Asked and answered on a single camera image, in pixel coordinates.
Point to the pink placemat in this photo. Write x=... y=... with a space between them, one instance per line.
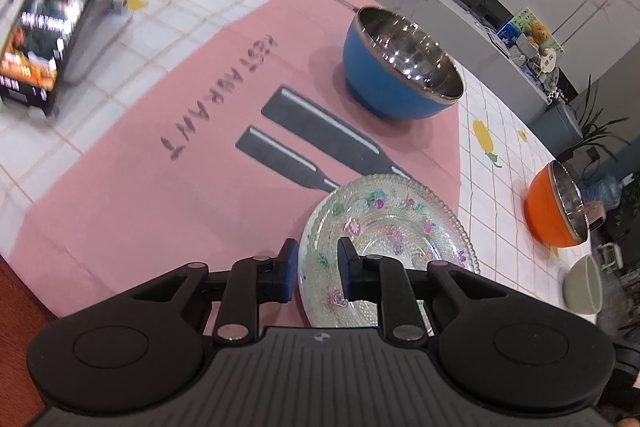
x=150 y=187

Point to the teddy bear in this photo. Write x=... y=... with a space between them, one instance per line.
x=539 y=33

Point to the blue steel bowl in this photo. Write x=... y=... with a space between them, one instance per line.
x=380 y=92

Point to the long leaf potted plant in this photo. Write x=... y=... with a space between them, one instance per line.
x=592 y=127

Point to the orange steel bowl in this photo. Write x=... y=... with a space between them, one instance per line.
x=542 y=212

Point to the black smartphone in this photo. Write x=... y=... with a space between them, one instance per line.
x=55 y=17

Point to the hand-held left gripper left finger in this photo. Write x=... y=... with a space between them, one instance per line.
x=287 y=277

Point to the green picture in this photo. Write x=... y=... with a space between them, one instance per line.
x=522 y=19

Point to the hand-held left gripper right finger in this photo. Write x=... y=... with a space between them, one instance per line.
x=345 y=277

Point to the water bottle with pump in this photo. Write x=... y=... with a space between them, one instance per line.
x=602 y=192

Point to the floral glass plate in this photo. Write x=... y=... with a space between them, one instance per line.
x=400 y=227

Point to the pink heater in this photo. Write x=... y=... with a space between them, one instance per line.
x=595 y=214

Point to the green bowl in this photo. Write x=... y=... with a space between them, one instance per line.
x=575 y=292

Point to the grey trash can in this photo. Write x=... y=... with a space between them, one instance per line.
x=555 y=127

